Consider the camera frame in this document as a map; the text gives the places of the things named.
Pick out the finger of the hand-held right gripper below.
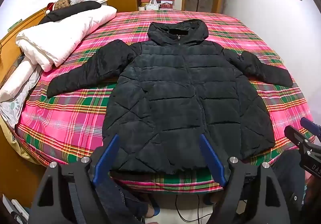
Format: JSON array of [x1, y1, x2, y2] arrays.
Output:
[[284, 126, 310, 148], [300, 117, 321, 137]]

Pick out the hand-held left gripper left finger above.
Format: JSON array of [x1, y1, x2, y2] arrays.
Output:
[[29, 134, 120, 224]]

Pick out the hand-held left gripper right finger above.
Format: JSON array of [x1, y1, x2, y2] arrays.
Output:
[[199, 135, 304, 224]]

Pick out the black hooded puffer jacket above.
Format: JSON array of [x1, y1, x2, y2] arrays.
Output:
[[46, 19, 294, 175]]

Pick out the person's right leg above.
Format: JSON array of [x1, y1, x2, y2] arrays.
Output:
[[271, 150, 313, 216]]

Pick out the person's leg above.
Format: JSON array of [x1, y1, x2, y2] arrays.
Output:
[[71, 171, 151, 224], [271, 150, 313, 216]]

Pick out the person's left leg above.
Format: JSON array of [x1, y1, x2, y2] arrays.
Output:
[[71, 171, 151, 224]]

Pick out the bed with pink plaid sheet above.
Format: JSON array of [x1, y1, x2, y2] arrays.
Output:
[[14, 10, 317, 192]]

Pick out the blue slipper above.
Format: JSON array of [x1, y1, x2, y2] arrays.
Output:
[[150, 198, 161, 217]]

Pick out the white plastic object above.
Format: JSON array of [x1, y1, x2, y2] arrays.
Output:
[[2, 193, 29, 224]]

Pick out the white pillow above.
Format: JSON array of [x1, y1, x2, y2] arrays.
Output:
[[0, 60, 39, 103]]

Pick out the white folded duvet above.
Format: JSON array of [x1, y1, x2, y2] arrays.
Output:
[[15, 4, 118, 72]]

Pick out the black cloth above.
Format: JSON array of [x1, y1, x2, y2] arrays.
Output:
[[38, 1, 102, 25]]

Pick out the wooden headboard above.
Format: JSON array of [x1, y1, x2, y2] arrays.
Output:
[[0, 7, 49, 84]]

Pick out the white tote bag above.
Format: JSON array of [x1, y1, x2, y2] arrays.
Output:
[[146, 0, 160, 11]]

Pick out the red picture box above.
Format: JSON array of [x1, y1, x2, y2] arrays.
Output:
[[159, 0, 174, 10]]

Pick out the brown teddy bear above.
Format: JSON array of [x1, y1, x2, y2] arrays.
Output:
[[54, 0, 73, 10]]

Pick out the black floor cable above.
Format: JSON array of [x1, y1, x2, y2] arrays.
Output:
[[174, 193, 201, 222]]

